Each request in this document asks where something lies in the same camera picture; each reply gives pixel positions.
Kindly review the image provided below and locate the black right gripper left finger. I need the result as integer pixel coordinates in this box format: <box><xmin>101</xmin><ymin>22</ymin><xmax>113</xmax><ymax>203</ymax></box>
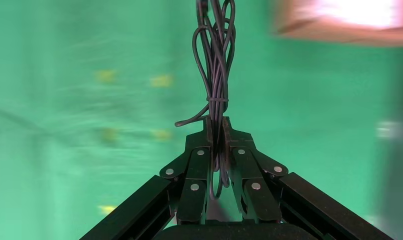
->
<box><xmin>79</xmin><ymin>116</ymin><xmax>214</xmax><ymax>240</ymax></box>

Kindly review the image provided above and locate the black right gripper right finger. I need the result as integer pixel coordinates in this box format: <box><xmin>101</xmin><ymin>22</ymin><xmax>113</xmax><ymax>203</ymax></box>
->
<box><xmin>222</xmin><ymin>115</ymin><xmax>394</xmax><ymax>240</ymax></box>

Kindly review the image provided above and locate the black wired mouse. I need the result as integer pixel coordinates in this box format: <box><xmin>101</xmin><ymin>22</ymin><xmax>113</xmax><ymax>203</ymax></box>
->
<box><xmin>174</xmin><ymin>0</ymin><xmax>237</xmax><ymax>201</ymax></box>

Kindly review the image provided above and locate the orange cardboard box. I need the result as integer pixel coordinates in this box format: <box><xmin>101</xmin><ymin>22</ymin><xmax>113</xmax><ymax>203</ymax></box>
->
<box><xmin>272</xmin><ymin>0</ymin><xmax>403</xmax><ymax>47</ymax></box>

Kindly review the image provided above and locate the green cloth mat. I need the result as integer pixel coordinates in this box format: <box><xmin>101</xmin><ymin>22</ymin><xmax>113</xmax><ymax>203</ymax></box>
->
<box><xmin>0</xmin><ymin>0</ymin><xmax>403</xmax><ymax>240</ymax></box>

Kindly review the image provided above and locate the white printed paper sheet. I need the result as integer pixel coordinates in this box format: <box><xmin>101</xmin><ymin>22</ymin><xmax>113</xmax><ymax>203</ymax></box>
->
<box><xmin>315</xmin><ymin>0</ymin><xmax>403</xmax><ymax>27</ymax></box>

